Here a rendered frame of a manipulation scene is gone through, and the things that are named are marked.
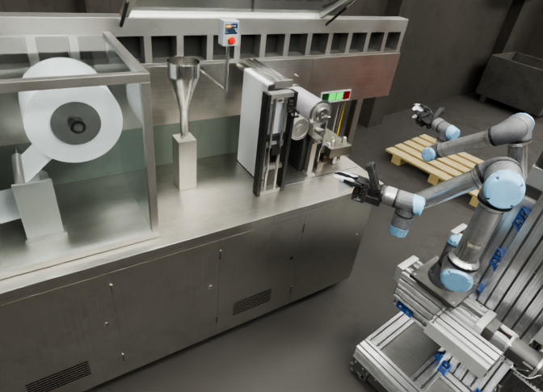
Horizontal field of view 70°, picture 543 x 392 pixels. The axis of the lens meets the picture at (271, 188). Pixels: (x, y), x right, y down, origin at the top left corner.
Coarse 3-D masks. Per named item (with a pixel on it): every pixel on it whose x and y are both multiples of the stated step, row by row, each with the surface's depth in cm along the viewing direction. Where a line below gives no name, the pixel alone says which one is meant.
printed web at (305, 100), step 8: (272, 88) 188; (280, 88) 186; (288, 88) 188; (296, 88) 218; (304, 96) 211; (312, 96) 209; (304, 104) 208; (312, 104) 204; (304, 112) 209; (264, 160) 204
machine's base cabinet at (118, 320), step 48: (240, 240) 187; (288, 240) 208; (336, 240) 233; (48, 288) 145; (96, 288) 156; (144, 288) 170; (192, 288) 187; (240, 288) 207; (288, 288) 233; (0, 336) 145; (48, 336) 157; (96, 336) 171; (144, 336) 187; (192, 336) 208; (0, 384) 156; (48, 384) 171; (96, 384) 188
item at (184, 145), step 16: (176, 80) 162; (192, 80) 164; (176, 96) 169; (192, 96) 172; (176, 144) 182; (192, 144) 183; (176, 160) 187; (192, 160) 188; (176, 176) 193; (192, 176) 193
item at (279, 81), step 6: (252, 66) 195; (258, 66) 196; (264, 66) 198; (258, 72) 193; (264, 72) 194; (270, 72) 189; (276, 72) 190; (270, 78) 183; (276, 78) 184; (282, 78) 187; (276, 84) 179; (282, 84) 181; (288, 84) 183
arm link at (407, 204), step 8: (400, 192) 149; (408, 192) 149; (400, 200) 148; (408, 200) 147; (416, 200) 146; (424, 200) 147; (400, 208) 149; (408, 208) 147; (416, 208) 146; (408, 216) 149
